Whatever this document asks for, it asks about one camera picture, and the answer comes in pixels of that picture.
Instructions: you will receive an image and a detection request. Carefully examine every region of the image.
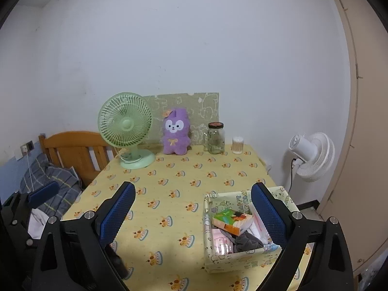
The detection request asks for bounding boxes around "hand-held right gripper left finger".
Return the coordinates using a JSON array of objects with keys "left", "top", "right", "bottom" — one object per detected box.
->
[{"left": 31, "top": 181, "right": 136, "bottom": 291}]

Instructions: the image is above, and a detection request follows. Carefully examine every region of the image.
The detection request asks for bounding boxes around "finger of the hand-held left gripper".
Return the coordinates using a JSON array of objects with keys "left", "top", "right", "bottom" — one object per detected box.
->
[{"left": 29, "top": 181, "right": 60, "bottom": 208}]

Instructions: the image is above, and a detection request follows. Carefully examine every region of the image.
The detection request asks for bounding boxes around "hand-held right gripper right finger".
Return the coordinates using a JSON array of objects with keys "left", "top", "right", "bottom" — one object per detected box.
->
[{"left": 251, "top": 182, "right": 354, "bottom": 291}]

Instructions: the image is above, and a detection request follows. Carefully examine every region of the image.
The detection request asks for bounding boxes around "pink packet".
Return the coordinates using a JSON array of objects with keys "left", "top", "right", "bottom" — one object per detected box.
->
[{"left": 247, "top": 212, "right": 270, "bottom": 243}]

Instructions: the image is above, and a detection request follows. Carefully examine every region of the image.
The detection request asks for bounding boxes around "grey knit pouch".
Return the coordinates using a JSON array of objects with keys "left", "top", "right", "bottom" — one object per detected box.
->
[{"left": 233, "top": 232, "right": 264, "bottom": 253}]

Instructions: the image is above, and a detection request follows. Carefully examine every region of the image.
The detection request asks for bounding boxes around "clear plastic pack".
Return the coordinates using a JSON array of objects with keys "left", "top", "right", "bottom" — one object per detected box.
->
[{"left": 212, "top": 229, "right": 234, "bottom": 255}]

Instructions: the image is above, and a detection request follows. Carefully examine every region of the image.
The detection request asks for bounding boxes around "yellow printed storage box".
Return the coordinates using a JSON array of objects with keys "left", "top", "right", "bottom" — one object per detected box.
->
[{"left": 202, "top": 186, "right": 300, "bottom": 275}]

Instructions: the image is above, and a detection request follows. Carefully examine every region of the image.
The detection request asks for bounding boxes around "grey plaid blanket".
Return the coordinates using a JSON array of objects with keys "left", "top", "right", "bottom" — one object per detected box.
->
[{"left": 20, "top": 154, "right": 84, "bottom": 219}]

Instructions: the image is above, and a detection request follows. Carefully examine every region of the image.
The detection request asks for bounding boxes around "white garment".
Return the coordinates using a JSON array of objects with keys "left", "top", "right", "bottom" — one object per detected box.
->
[{"left": 28, "top": 209, "right": 49, "bottom": 239}]

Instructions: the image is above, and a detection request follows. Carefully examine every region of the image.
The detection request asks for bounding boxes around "white standing fan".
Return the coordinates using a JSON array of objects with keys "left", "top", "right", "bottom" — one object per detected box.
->
[{"left": 289, "top": 132, "right": 335, "bottom": 182}]

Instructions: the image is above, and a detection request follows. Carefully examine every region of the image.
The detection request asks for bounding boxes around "glass jar with dark lid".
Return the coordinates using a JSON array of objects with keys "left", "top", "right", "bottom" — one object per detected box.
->
[{"left": 204, "top": 122, "right": 226, "bottom": 155}]

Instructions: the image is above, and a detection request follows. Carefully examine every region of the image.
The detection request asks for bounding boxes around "green desk fan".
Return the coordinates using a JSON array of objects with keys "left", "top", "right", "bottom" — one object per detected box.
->
[{"left": 97, "top": 92, "right": 156, "bottom": 170}]

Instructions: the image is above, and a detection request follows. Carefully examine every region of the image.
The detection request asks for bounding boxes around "purple plush toy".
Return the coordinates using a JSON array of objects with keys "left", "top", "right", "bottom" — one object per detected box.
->
[{"left": 161, "top": 107, "right": 192, "bottom": 155}]

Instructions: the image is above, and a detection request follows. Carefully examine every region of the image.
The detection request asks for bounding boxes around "olive printed board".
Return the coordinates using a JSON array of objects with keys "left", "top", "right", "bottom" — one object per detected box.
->
[{"left": 142, "top": 92, "right": 220, "bottom": 147}]

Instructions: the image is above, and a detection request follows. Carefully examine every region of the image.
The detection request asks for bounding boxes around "beige door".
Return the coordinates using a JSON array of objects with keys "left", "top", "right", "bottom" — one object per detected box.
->
[{"left": 318, "top": 0, "right": 388, "bottom": 276}]

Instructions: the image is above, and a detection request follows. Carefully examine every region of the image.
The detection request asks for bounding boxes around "white charging cable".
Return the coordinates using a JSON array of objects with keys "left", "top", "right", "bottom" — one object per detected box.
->
[{"left": 24, "top": 153, "right": 34, "bottom": 193}]

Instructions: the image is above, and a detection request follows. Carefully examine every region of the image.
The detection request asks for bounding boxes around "black fan cable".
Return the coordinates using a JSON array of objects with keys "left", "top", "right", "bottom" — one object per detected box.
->
[{"left": 289, "top": 158, "right": 299, "bottom": 195}]

